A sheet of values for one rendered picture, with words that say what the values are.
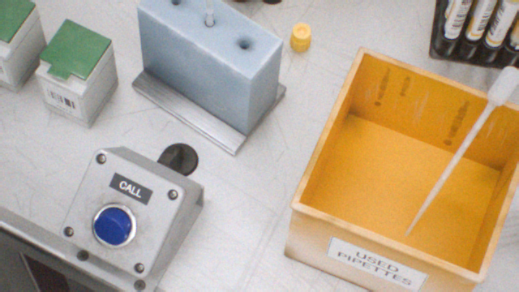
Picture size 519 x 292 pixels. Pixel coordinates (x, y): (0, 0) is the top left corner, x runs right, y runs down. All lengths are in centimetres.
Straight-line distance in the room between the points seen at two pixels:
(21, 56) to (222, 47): 17
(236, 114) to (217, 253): 10
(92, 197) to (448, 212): 27
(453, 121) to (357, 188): 9
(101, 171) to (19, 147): 12
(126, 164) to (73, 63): 10
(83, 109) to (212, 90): 10
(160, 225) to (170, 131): 13
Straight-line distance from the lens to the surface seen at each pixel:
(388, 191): 82
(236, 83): 76
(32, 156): 84
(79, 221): 75
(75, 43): 80
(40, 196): 82
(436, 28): 90
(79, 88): 79
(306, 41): 86
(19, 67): 84
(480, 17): 84
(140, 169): 73
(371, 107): 82
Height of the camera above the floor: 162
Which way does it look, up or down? 67 degrees down
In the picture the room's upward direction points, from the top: 5 degrees clockwise
